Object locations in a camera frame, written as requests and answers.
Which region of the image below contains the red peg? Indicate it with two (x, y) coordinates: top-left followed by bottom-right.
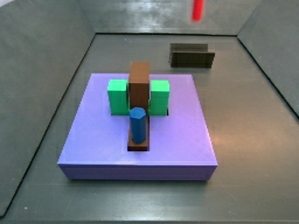
(191, 0), (204, 22)

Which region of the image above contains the purple base board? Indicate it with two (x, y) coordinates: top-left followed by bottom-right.
(57, 73), (217, 180)

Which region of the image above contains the blue hexagonal peg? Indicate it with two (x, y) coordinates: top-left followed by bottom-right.
(129, 107), (145, 144)

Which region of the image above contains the right green block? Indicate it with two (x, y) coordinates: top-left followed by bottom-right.
(149, 80), (171, 116)

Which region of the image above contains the green block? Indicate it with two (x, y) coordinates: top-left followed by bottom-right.
(106, 79), (128, 116)
(149, 80), (171, 116)

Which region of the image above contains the left green block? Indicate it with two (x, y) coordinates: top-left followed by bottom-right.
(106, 79), (128, 116)

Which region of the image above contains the brown L-shaped block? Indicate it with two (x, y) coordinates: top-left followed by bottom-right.
(126, 61), (149, 151)

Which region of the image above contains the black angled bracket holder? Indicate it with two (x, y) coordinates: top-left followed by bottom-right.
(169, 43), (215, 68)

